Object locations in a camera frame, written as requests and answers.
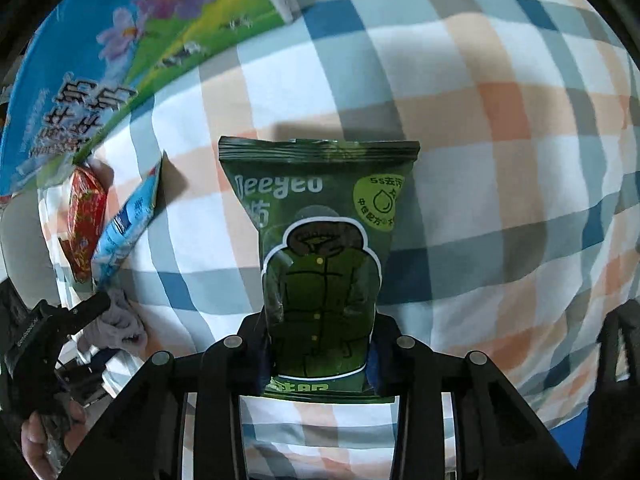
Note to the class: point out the blue flower-print carton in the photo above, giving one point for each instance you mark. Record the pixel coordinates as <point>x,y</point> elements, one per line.
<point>90,60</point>

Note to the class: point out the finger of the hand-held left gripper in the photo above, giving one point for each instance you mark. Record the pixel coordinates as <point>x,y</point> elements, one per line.
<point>90,307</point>

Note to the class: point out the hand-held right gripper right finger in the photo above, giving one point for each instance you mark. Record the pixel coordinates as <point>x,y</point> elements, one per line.
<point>381,360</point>

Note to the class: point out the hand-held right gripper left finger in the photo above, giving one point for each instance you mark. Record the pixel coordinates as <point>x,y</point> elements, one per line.
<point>256,360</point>

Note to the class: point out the person's left hand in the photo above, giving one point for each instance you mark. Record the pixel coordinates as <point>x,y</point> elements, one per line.
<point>40,440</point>

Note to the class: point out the green snack-style packet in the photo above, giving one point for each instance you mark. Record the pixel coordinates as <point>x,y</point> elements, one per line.
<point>320,270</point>

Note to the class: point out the grey cloth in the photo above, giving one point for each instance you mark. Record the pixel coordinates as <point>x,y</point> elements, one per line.
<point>117,325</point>

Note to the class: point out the light blue packet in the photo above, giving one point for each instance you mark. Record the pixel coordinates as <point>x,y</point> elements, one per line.
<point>127,222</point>

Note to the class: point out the checked bed sheet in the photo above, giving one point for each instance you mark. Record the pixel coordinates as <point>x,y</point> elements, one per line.
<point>475,160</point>

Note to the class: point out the red packet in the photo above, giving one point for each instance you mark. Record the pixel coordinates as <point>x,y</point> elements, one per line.
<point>86,220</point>

